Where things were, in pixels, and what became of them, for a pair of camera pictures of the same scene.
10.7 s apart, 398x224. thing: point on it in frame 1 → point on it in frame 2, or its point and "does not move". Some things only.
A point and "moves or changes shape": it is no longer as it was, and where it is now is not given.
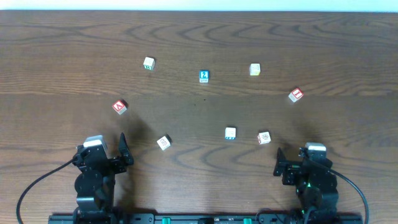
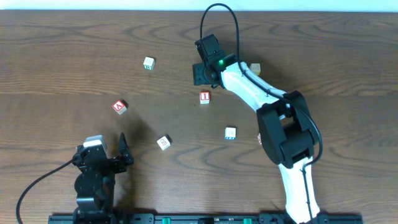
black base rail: [206, 219] does not move
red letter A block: [120, 106] does not move
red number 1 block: [296, 94] moves or changes shape
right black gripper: [290, 170] → [201, 74]
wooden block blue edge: [230, 133] does not move
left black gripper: [114, 163] does not move
